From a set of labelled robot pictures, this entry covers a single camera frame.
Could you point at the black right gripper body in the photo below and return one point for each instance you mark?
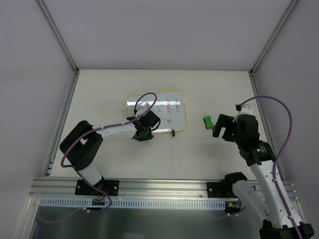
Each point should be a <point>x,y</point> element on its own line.
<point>222,126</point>

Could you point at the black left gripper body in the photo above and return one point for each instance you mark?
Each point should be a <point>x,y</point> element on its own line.
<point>143,133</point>

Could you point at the green whiteboard eraser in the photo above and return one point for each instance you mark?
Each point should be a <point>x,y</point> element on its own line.
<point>208,122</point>

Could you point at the small whiteboard with yellow frame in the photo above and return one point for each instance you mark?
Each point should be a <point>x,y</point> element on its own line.
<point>168,106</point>

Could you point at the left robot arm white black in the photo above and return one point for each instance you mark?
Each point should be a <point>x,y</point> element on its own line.
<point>81,145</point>

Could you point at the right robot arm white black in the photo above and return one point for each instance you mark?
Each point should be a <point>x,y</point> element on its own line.
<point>276,214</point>

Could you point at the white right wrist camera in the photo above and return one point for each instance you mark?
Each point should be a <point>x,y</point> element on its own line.
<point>244,109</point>

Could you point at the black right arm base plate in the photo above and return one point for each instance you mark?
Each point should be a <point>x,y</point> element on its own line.
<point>219,190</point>

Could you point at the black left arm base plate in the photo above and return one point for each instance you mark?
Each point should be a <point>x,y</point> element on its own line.
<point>111,187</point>

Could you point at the white slotted cable duct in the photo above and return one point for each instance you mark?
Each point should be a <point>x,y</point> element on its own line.
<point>134,203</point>

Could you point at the aluminium mounting rail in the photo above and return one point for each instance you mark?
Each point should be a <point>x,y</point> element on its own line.
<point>128,188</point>

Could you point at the right aluminium frame post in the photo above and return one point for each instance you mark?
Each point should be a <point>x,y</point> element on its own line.
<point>279,26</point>

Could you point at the aluminium frame post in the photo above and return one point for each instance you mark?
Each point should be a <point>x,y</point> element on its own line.
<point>279,26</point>
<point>52,24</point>

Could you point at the left aluminium frame post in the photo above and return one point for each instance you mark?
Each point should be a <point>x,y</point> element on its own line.
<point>52,24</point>

